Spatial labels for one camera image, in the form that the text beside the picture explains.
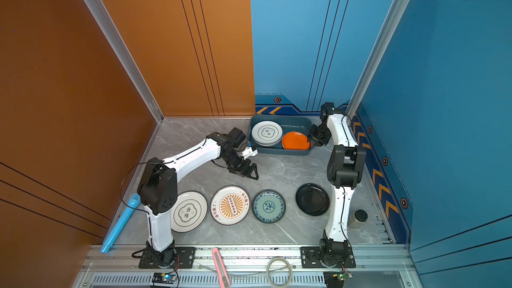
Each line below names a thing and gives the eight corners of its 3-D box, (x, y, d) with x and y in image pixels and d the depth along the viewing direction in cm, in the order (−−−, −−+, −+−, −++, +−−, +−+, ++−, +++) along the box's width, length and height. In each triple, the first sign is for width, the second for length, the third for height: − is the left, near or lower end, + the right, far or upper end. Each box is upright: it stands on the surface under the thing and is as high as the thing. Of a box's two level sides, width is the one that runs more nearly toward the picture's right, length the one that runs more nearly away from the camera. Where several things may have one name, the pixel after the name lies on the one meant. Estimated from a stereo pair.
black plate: (297, 216, 85) (299, 212, 82) (294, 186, 94) (295, 182, 90) (331, 216, 85) (334, 212, 82) (324, 186, 94) (327, 182, 90)
